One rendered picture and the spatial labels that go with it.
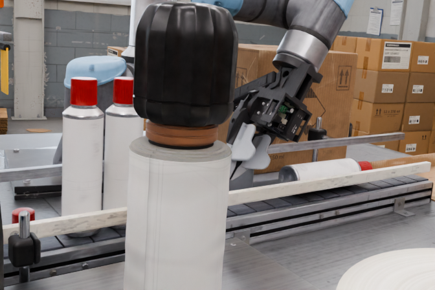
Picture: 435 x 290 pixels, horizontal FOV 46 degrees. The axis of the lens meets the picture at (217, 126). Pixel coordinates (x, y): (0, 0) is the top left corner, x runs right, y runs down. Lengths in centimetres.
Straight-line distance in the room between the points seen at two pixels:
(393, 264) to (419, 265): 2
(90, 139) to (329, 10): 42
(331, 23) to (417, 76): 375
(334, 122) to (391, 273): 94
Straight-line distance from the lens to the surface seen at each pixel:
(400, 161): 137
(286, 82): 83
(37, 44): 604
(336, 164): 98
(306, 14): 85
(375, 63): 427
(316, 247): 85
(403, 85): 448
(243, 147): 80
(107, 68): 102
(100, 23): 620
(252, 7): 83
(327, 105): 123
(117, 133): 69
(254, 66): 109
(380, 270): 34
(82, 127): 67
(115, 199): 72
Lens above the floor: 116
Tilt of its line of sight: 11 degrees down
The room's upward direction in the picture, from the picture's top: 4 degrees clockwise
